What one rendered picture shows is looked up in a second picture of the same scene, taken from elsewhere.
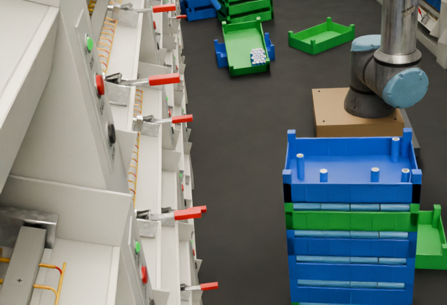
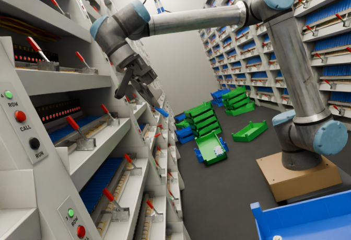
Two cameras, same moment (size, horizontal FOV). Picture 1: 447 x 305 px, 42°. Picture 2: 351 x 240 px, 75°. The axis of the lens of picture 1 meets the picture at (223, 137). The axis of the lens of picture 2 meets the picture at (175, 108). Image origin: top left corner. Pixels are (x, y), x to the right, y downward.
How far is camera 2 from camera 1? 0.90 m
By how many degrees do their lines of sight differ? 23
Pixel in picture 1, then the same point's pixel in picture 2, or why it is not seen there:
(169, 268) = not seen: outside the picture
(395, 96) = (325, 146)
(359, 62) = (283, 130)
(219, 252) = not seen: outside the picture
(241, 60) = (210, 155)
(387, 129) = (325, 174)
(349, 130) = (295, 182)
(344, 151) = (323, 214)
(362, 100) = (295, 157)
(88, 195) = not seen: outside the picture
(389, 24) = (297, 95)
